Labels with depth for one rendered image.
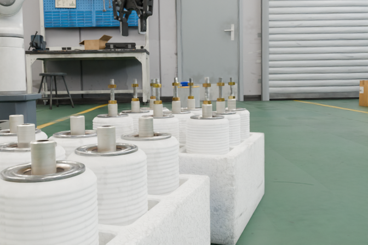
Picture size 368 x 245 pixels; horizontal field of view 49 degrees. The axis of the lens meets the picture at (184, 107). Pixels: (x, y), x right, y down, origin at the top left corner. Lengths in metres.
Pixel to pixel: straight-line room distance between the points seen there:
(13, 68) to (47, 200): 0.97
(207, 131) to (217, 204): 0.15
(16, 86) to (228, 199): 0.75
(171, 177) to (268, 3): 5.81
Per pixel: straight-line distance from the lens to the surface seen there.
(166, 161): 0.57
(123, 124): 0.94
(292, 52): 6.36
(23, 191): 0.36
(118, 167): 0.46
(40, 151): 0.39
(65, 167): 0.41
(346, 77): 6.62
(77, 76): 6.35
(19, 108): 1.28
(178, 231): 0.53
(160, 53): 6.19
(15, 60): 1.30
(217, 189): 0.83
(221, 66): 6.20
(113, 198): 0.46
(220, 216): 0.84
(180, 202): 0.53
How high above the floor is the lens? 0.34
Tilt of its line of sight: 4 degrees down
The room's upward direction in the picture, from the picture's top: 1 degrees counter-clockwise
